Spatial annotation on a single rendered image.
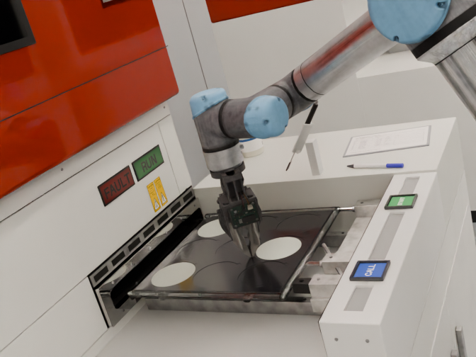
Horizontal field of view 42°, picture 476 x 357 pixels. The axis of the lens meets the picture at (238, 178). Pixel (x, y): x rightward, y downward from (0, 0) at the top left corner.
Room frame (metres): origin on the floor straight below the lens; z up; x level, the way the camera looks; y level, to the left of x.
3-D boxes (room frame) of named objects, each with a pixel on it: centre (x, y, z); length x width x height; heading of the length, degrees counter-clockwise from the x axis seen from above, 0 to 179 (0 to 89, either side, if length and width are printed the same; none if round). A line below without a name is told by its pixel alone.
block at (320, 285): (0.99, -0.11, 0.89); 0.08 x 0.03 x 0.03; 60
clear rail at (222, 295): (1.09, 0.13, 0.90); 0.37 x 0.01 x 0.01; 60
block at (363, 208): (1.27, -0.28, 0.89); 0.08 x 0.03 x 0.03; 60
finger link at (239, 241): (1.17, 0.03, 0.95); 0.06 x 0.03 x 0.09; 6
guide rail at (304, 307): (1.11, 0.05, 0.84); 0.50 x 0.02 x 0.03; 60
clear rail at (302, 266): (1.15, -0.11, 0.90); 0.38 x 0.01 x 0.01; 150
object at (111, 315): (1.34, 0.23, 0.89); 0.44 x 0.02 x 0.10; 150
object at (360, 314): (1.01, -0.24, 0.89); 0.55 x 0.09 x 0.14; 150
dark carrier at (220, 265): (1.25, 0.04, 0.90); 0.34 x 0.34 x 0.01; 60
